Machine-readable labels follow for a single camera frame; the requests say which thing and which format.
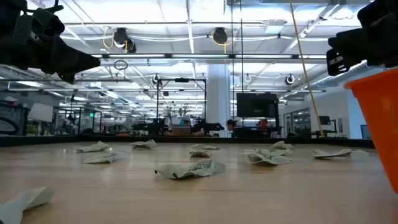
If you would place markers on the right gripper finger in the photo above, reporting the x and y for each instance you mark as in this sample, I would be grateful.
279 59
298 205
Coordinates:
348 49

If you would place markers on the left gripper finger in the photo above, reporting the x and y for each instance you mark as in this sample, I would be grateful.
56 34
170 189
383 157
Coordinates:
71 60
70 77

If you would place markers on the white green Truvia packet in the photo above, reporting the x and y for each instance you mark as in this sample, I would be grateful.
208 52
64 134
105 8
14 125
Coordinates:
205 147
94 147
332 154
199 153
101 158
280 145
18 203
281 152
144 144
267 159
360 152

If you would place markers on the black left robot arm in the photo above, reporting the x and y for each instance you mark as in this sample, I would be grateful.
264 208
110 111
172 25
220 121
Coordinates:
7 11

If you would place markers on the crumpled Truvia packet with print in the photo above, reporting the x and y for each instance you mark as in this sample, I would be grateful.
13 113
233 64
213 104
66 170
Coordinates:
192 169

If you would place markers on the white panel board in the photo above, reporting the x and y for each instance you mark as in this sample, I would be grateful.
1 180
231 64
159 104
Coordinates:
40 112

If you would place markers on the yellow pole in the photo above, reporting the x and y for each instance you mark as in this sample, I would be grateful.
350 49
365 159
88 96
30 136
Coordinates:
306 74

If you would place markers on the small black monitor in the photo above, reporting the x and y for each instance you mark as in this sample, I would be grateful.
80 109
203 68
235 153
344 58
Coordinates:
325 120

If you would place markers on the orange plastic slotted bin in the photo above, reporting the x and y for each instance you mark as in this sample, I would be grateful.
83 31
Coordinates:
381 124

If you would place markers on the large black monitor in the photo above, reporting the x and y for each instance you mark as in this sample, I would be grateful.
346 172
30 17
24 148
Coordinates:
257 105

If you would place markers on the red chair back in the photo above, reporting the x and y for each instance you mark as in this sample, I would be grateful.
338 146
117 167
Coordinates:
263 124

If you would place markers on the brown cardboard box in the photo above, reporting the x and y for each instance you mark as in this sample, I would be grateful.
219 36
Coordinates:
181 130

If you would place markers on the white building column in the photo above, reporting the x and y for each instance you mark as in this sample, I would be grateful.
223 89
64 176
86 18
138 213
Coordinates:
218 99

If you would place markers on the person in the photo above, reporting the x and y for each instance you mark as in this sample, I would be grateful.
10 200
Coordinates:
231 124

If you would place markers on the black metal frame rig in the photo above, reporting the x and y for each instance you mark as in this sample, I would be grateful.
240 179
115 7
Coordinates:
157 99

